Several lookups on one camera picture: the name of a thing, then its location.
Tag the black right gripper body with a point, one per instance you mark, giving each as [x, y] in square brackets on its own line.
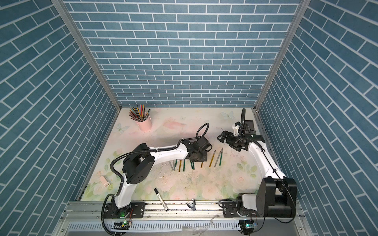
[235, 141]

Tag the aluminium corner frame post left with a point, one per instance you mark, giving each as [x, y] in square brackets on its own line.
[75, 32]

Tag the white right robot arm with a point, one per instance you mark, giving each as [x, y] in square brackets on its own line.
[276, 196]

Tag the pink metal pencil cup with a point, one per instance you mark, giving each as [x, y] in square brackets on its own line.
[145, 125]

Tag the silver carving knife capped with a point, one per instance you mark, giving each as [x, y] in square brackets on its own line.
[217, 159]

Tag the aluminium corner frame post right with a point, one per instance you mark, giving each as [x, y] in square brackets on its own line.
[303, 5]

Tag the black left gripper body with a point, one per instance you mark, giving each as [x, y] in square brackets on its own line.
[201, 157]

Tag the aluminium corner frame post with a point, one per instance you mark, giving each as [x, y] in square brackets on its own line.
[303, 5]
[75, 32]

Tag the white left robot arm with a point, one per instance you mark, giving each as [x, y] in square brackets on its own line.
[132, 168]

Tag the black marker pen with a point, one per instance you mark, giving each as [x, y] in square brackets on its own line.
[161, 200]

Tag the pink eraser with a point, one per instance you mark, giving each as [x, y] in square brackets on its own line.
[104, 181]

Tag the black binder clip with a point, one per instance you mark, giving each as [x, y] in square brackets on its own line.
[191, 204]

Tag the aluminium front rail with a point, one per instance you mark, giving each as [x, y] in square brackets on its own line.
[150, 219]

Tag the coloured pencils bundle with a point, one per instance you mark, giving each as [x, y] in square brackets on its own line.
[139, 113]

